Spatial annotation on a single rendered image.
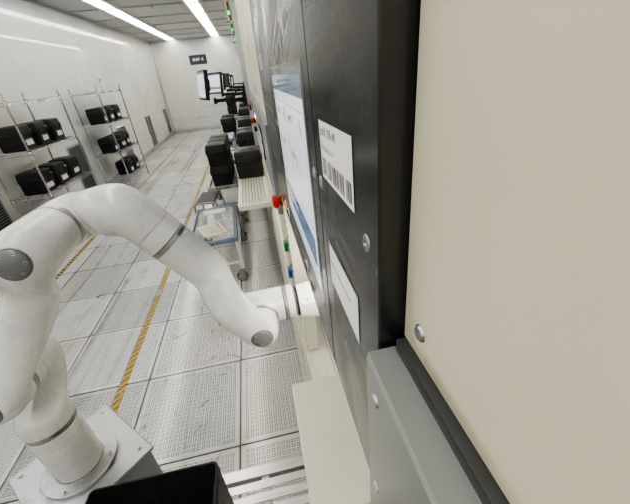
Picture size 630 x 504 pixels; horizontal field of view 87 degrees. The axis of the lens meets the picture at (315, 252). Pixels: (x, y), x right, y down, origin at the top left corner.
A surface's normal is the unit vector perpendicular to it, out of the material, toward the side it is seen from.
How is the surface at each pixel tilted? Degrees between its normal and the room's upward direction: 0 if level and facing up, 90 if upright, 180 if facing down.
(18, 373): 80
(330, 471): 0
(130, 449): 0
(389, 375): 0
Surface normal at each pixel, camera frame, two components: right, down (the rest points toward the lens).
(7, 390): 0.60, 0.10
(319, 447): -0.10, -0.87
